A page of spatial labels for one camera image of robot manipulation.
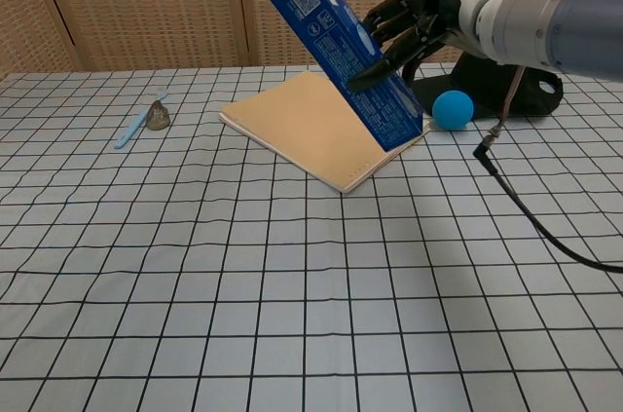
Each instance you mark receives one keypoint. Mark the blue toothpaste carton box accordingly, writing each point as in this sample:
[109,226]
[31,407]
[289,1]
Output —
[316,17]

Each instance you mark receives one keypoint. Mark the black baseball cap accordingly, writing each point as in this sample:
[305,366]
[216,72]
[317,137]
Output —
[487,83]

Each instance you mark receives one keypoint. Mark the blue foam ball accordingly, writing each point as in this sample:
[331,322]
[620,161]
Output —
[452,110]

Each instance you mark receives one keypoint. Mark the tan cover notebook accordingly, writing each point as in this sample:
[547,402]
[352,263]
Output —
[302,124]

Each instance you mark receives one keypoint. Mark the woven bamboo folding screen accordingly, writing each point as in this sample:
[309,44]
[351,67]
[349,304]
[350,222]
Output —
[146,3]

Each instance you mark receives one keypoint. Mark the small grey-brown lump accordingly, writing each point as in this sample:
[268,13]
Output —
[159,118]

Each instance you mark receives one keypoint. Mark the light blue toothbrush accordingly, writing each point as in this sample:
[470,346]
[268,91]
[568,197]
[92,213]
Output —
[131,128]

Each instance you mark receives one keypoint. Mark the black grid checkered tablecloth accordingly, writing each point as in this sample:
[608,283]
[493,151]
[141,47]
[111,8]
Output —
[243,310]

